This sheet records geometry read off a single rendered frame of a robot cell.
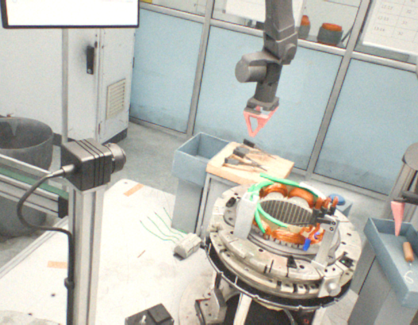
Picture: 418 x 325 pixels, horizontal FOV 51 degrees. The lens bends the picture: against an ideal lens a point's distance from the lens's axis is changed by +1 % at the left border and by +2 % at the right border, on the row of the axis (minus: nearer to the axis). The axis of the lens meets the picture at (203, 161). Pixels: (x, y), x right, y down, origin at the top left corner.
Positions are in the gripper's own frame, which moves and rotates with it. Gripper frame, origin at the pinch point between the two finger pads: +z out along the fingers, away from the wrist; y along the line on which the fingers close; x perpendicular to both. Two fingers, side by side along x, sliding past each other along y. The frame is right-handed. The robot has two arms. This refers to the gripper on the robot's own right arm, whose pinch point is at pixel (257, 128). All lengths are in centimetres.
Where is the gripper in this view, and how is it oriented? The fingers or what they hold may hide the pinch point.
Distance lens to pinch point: 123.9
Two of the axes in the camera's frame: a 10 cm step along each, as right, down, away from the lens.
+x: 9.0, 3.1, -2.9
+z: -1.5, 8.7, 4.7
